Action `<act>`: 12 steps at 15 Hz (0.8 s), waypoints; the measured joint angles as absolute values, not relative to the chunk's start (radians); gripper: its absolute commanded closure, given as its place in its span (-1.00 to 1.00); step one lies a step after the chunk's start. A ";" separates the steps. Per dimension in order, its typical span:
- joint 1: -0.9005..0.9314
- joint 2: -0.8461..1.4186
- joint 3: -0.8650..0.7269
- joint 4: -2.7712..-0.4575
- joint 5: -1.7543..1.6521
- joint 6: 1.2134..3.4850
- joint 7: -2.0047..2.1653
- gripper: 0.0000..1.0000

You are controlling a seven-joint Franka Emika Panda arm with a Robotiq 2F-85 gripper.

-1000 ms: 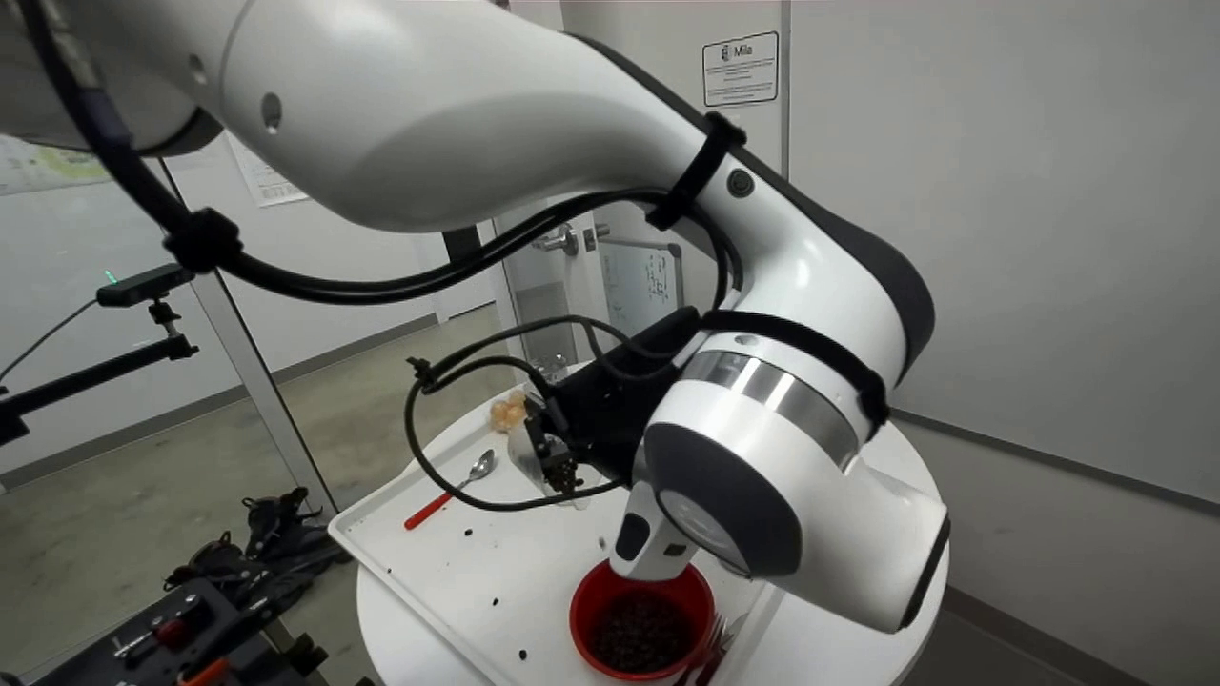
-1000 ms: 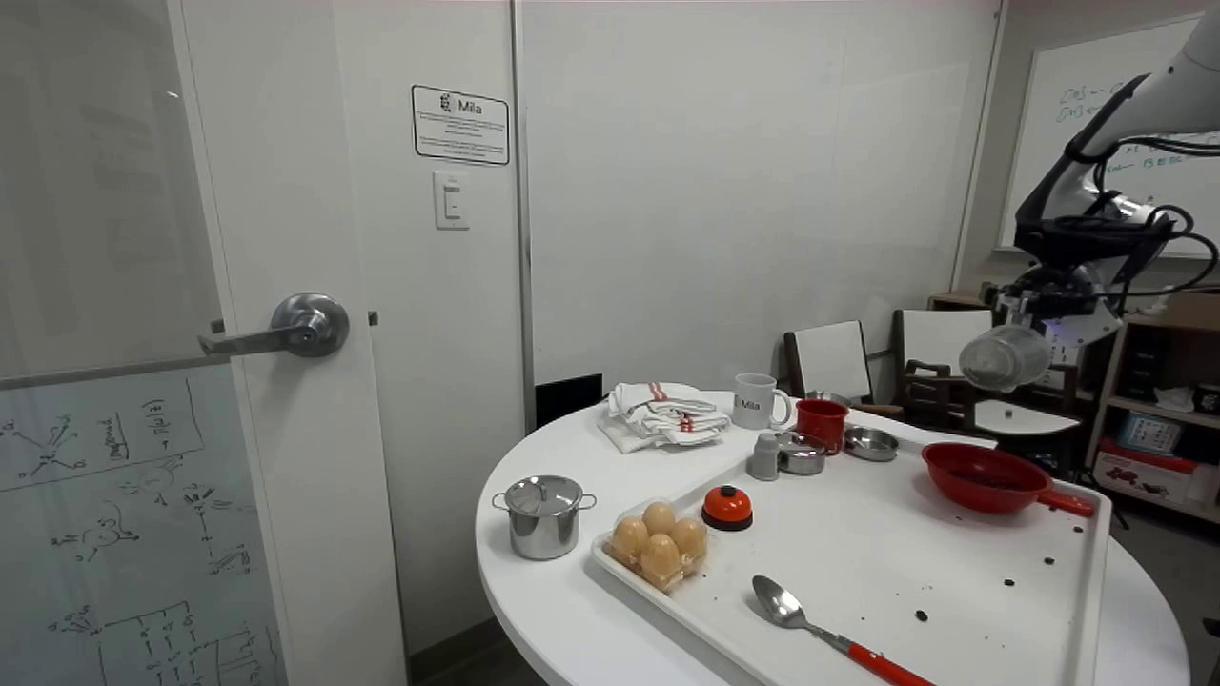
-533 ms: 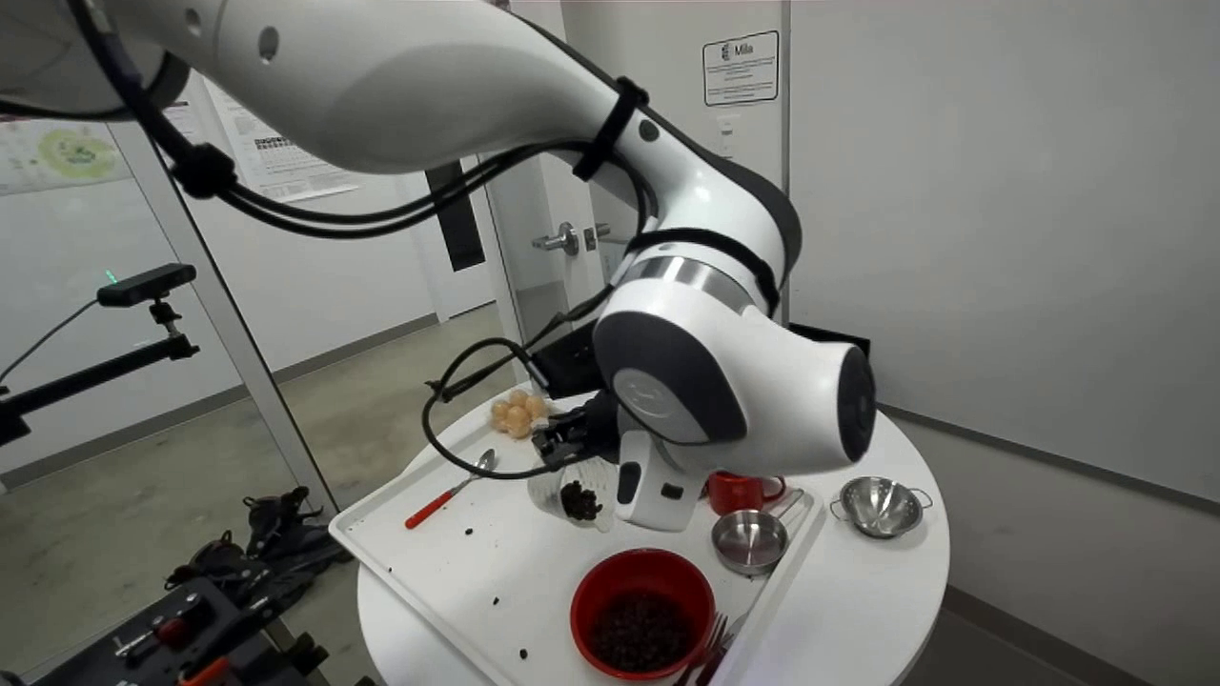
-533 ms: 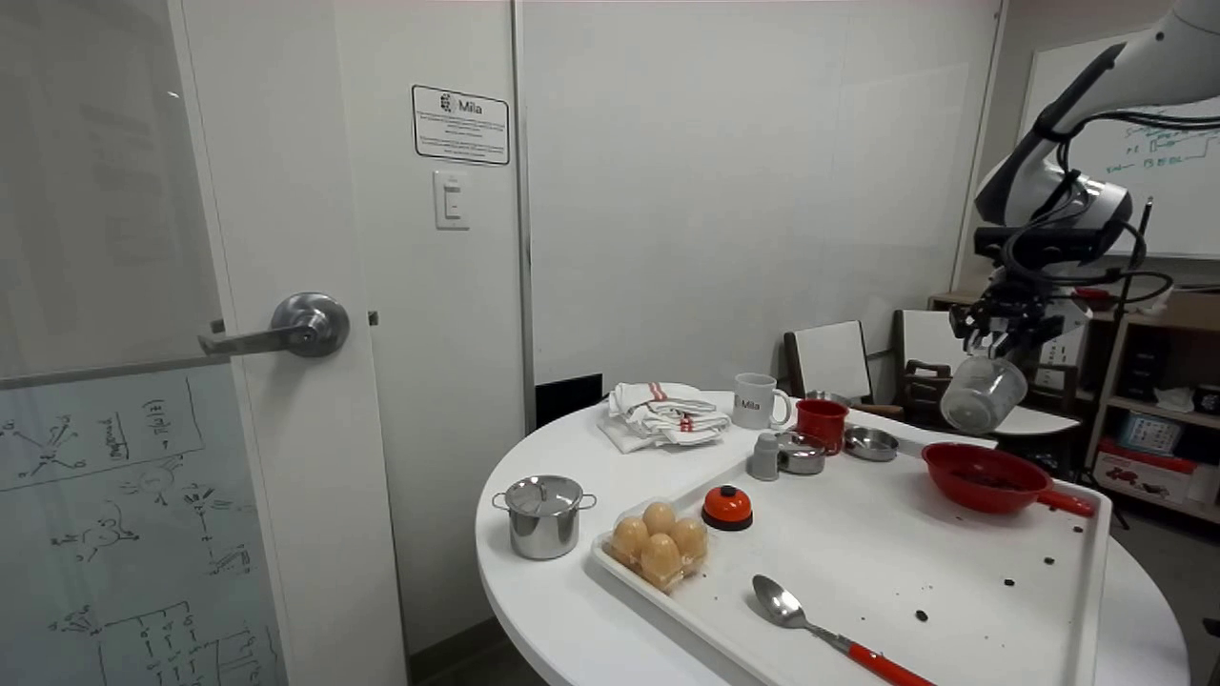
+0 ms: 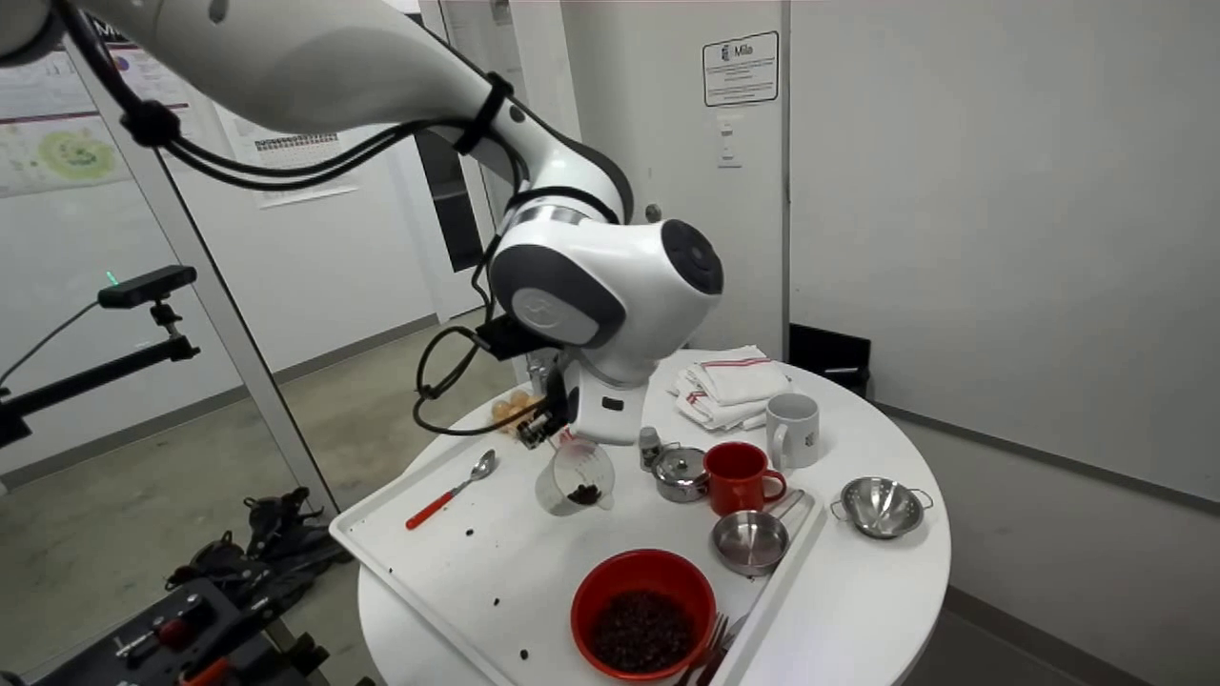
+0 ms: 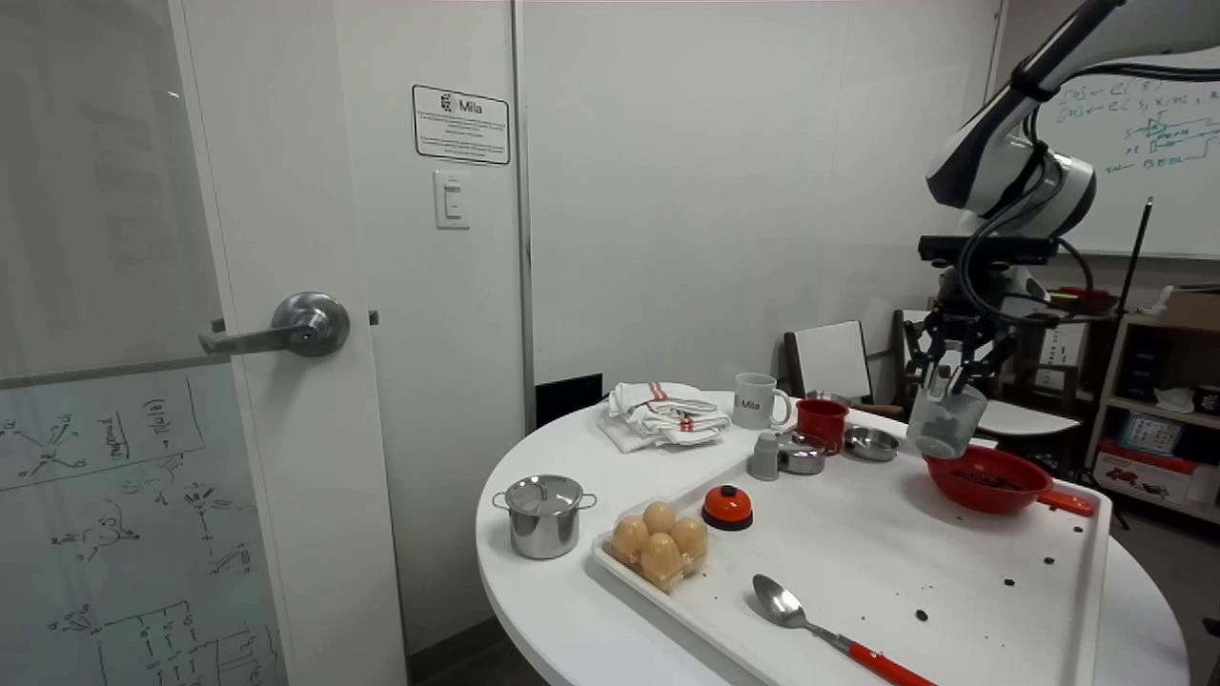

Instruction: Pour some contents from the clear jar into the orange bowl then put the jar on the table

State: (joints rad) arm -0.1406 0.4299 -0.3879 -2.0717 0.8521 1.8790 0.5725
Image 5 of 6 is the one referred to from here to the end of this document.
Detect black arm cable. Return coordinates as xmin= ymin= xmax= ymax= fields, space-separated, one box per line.
xmin=49 ymin=0 xmax=642 ymax=443

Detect steel shaker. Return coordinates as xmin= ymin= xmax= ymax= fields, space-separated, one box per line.
xmin=633 ymin=424 xmax=668 ymax=473

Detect white cloth red stripes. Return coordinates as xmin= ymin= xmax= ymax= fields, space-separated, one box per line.
xmin=662 ymin=344 xmax=793 ymax=440

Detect steel bowl with handles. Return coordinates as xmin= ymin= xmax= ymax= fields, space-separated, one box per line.
xmin=830 ymin=473 xmax=938 ymax=547

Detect orange handled metal spoon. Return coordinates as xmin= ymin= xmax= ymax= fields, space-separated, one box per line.
xmin=399 ymin=445 xmax=504 ymax=534

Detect white mug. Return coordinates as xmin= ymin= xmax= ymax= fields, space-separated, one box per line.
xmin=762 ymin=389 xmax=827 ymax=473

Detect white plastic tray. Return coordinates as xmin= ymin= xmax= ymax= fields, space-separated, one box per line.
xmin=325 ymin=403 xmax=830 ymax=686

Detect black camera on stand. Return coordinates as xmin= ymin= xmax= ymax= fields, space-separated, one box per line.
xmin=93 ymin=262 xmax=201 ymax=314

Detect red mug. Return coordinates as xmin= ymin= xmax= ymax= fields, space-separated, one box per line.
xmin=699 ymin=440 xmax=793 ymax=519

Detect black boom stand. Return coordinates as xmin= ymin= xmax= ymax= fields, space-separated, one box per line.
xmin=0 ymin=300 xmax=201 ymax=452

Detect pale bread roll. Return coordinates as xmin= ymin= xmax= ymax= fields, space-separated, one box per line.
xmin=486 ymin=389 xmax=545 ymax=436

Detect black box by wall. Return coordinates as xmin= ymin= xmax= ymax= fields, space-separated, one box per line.
xmin=785 ymin=322 xmax=875 ymax=398

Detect clear plastic jar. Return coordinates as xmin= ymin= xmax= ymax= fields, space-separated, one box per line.
xmin=531 ymin=432 xmax=621 ymax=519

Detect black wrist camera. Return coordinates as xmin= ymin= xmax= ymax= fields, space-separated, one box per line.
xmin=472 ymin=314 xmax=553 ymax=369

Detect black equipment on floor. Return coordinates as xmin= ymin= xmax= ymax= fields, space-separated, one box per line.
xmin=35 ymin=485 xmax=356 ymax=686

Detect white wall sign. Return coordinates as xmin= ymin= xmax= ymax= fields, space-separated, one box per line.
xmin=699 ymin=28 xmax=785 ymax=111

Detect flat steel dish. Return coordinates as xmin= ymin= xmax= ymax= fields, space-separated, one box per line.
xmin=644 ymin=443 xmax=710 ymax=506

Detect orange bowl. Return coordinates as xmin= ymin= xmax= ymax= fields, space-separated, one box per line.
xmin=563 ymin=547 xmax=725 ymax=686

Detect coffee beans heap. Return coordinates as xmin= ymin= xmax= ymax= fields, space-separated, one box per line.
xmin=587 ymin=587 xmax=701 ymax=678

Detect small steel bowl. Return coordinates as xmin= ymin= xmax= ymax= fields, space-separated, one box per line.
xmin=704 ymin=506 xmax=793 ymax=585

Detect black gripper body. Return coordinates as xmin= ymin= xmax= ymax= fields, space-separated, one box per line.
xmin=521 ymin=355 xmax=583 ymax=432

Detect white light switch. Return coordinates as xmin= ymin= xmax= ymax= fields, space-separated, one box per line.
xmin=711 ymin=116 xmax=744 ymax=172

